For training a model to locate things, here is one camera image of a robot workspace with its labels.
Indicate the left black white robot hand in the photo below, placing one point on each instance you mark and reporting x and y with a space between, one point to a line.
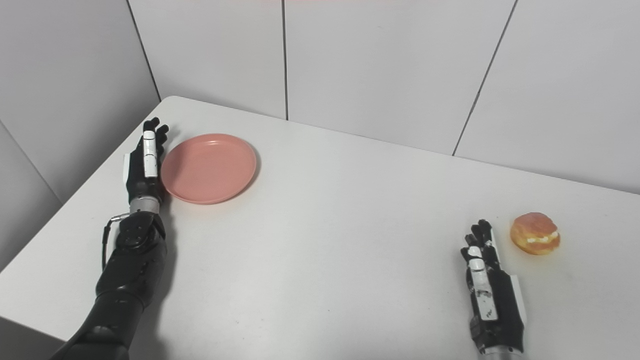
144 165

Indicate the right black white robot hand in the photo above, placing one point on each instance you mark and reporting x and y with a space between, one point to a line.
492 300

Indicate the pink round plate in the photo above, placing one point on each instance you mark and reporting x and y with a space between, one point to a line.
208 168

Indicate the cream puff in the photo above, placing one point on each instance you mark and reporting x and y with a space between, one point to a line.
534 233

